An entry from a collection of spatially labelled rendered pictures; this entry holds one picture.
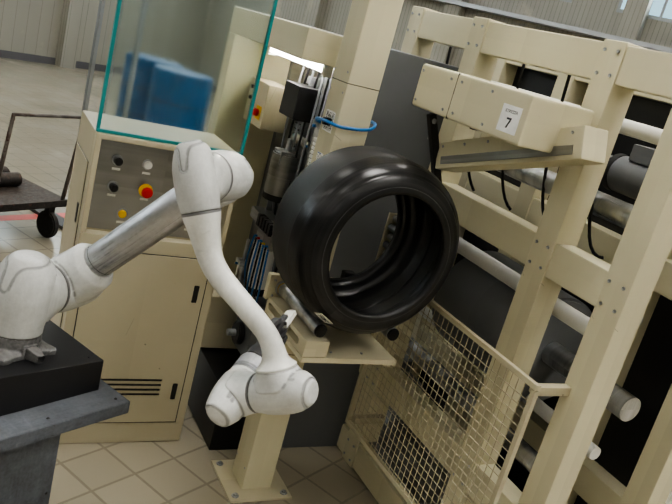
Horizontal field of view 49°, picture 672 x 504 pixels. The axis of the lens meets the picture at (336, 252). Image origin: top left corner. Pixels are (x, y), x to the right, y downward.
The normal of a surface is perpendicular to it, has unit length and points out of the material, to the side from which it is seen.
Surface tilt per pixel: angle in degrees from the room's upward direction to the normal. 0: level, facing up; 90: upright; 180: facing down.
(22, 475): 90
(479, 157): 90
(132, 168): 90
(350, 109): 90
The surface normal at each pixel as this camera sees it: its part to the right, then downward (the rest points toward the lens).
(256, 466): 0.42, 0.36
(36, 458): 0.77, 0.37
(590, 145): 0.48, 0.06
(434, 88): -0.87, -0.10
